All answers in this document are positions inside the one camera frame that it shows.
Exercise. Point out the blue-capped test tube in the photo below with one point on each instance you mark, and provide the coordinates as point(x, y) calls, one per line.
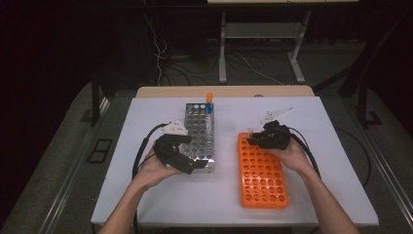
point(209, 109)

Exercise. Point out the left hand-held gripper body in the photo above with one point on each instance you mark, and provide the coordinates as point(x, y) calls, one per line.
point(168, 152)

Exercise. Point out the silver metal tube rack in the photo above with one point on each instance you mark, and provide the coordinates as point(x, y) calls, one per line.
point(198, 120)

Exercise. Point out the aluminium floor rail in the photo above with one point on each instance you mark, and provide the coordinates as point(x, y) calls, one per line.
point(75, 165)
point(389, 174)

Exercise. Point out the person's left hand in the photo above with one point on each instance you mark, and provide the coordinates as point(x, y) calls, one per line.
point(152, 172)

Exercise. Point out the white table sheet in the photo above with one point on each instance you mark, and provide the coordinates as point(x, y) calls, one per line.
point(227, 110)

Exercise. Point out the clear uncapped test tube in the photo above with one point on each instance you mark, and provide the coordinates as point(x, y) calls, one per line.
point(250, 130)

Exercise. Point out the white desk with grey legs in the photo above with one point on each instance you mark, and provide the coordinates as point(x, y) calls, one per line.
point(259, 31)

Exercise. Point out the orange plastic tube rack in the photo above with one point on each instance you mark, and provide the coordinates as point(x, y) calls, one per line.
point(259, 185)

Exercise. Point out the black stand with base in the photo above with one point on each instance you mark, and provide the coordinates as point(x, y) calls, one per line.
point(362, 104)
point(95, 97)

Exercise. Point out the black tripod stand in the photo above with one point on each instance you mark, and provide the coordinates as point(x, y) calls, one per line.
point(349, 86)

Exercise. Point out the orange-capped test tube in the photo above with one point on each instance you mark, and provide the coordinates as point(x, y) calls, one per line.
point(209, 97)

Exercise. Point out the black floor socket frame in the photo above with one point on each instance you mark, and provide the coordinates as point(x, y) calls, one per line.
point(99, 151)

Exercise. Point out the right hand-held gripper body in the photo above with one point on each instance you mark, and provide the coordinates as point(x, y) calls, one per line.
point(276, 138)

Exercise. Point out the person's right hand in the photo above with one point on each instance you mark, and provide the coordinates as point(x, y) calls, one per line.
point(293, 159)

